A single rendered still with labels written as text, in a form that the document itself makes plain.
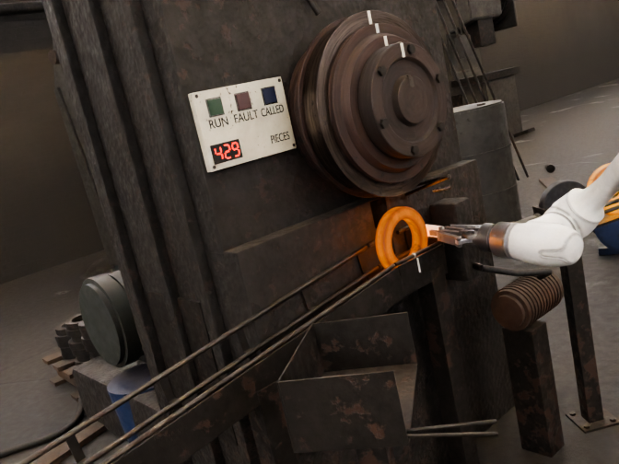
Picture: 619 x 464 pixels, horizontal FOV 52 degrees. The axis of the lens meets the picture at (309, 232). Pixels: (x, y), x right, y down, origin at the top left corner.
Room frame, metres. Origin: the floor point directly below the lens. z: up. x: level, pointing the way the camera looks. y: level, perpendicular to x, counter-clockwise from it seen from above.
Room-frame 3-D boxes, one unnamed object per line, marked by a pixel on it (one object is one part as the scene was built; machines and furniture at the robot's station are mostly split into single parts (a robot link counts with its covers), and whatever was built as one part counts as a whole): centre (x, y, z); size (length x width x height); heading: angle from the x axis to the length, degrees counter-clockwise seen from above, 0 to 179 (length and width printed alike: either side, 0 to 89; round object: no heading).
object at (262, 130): (1.55, 0.09, 1.15); 0.26 x 0.02 x 0.18; 129
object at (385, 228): (1.68, -0.24, 0.75); 0.18 x 0.03 x 0.18; 130
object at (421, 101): (1.60, -0.30, 1.11); 0.28 x 0.06 x 0.28; 129
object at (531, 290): (1.78, -0.58, 0.27); 0.22 x 0.13 x 0.53; 129
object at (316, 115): (1.67, -0.24, 1.11); 0.47 x 0.06 x 0.47; 129
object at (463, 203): (1.83, -0.42, 0.68); 0.11 x 0.08 x 0.24; 39
